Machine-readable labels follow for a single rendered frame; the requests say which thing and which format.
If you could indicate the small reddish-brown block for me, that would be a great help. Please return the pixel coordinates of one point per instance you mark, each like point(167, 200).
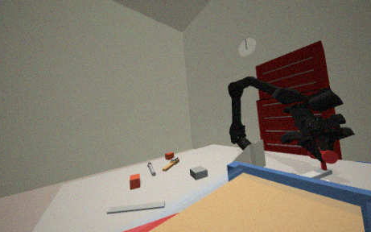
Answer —
point(134, 181)
point(169, 156)

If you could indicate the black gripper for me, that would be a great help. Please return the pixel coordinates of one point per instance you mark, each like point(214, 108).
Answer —
point(308, 140)

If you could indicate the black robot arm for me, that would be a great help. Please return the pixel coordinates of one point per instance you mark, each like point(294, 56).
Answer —
point(321, 101)

